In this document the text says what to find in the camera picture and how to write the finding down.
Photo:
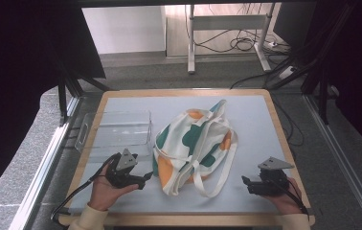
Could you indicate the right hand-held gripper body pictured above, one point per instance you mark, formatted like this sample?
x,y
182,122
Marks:
x,y
273,183

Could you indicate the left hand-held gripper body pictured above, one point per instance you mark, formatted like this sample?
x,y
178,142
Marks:
x,y
121,174

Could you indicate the clear plastic box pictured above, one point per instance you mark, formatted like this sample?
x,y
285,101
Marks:
x,y
118,134

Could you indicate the white green orange tote bag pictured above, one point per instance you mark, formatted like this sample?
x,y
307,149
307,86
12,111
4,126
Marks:
x,y
198,137

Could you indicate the person's right hand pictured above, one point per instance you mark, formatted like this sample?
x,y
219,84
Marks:
x,y
287,202

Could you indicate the person's left hand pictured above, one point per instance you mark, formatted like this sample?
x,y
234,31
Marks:
x,y
102,195

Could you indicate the black corner clip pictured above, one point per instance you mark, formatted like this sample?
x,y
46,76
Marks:
x,y
64,211

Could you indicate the white power strip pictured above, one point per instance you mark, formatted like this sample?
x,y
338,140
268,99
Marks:
x,y
287,72

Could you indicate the dark curtain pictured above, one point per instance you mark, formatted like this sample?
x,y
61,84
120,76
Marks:
x,y
16,80
361,80

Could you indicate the white desk frame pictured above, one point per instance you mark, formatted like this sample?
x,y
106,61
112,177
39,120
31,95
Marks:
x,y
227,22

